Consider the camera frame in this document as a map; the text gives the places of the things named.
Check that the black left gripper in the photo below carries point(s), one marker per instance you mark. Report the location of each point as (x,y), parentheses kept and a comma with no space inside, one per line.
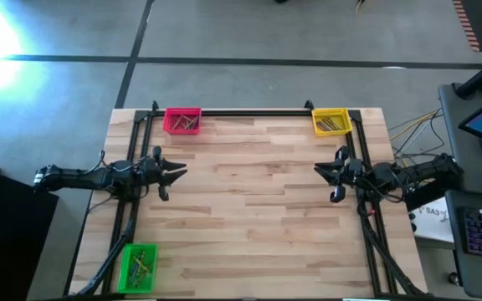
(157,152)

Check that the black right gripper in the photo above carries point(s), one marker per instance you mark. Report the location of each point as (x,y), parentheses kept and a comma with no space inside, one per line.
(338,194)

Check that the dark brown crayon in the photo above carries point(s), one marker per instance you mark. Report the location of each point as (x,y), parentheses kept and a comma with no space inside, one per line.
(324,126)

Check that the dark blue crayon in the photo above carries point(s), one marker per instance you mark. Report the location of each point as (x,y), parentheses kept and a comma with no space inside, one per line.
(194,124)

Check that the pale grey crayon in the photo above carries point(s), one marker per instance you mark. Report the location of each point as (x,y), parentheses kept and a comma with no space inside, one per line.
(188,120)

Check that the red plastic basket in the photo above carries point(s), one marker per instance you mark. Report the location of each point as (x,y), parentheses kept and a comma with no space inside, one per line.
(169,113)

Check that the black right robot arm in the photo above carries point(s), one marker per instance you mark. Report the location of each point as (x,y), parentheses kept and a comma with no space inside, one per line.
(425,171)

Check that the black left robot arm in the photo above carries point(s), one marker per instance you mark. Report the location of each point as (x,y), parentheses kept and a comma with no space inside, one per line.
(78,177)

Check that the yellow plastic basket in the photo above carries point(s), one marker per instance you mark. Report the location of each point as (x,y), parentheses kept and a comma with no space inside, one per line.
(345,115)

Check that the white paper sheet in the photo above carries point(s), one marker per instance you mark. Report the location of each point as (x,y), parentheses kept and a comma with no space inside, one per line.
(433,221)

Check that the green plastic basket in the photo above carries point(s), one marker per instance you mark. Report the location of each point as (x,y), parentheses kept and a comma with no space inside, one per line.
(124,288)

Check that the grey desk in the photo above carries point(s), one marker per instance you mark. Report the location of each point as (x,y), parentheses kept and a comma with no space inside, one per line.
(458,267)
(475,184)

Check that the black caster wheel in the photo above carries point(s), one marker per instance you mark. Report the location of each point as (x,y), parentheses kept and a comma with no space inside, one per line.
(454,279)

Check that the black cabinet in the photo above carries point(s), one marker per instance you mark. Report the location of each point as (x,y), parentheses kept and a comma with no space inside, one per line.
(11,234)

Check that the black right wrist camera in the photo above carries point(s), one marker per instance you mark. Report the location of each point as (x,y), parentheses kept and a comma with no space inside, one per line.
(356,169)

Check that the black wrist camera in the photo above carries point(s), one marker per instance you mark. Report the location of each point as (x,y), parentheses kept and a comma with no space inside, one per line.
(356,169)
(148,170)

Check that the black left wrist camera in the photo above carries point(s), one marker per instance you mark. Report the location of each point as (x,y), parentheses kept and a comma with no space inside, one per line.
(148,170)

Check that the black aluminium rig frame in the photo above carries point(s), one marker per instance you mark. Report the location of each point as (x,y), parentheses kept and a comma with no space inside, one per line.
(249,113)

